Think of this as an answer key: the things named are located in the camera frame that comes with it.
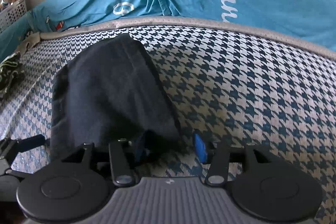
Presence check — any olive cloth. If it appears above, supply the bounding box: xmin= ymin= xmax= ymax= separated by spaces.
xmin=16 ymin=31 xmax=42 ymax=52

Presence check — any white perforated plastic basket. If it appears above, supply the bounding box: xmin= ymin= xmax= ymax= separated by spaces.
xmin=0 ymin=0 xmax=28 ymax=33

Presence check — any green striped garment pile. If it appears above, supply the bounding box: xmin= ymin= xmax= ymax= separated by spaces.
xmin=0 ymin=53 xmax=25 ymax=98

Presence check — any black t-shirt with red print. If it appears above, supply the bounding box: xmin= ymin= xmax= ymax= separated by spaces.
xmin=51 ymin=34 xmax=182 ymax=161

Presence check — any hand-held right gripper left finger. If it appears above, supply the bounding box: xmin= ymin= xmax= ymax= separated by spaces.
xmin=62 ymin=133 xmax=148 ymax=187

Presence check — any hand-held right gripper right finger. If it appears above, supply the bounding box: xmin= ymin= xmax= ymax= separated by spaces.
xmin=192 ymin=133 xmax=274 ymax=187

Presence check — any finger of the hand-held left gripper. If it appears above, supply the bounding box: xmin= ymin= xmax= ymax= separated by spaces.
xmin=0 ymin=134 xmax=47 ymax=161

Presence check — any blue white houndstooth mat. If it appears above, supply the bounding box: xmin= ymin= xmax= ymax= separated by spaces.
xmin=0 ymin=17 xmax=336 ymax=224

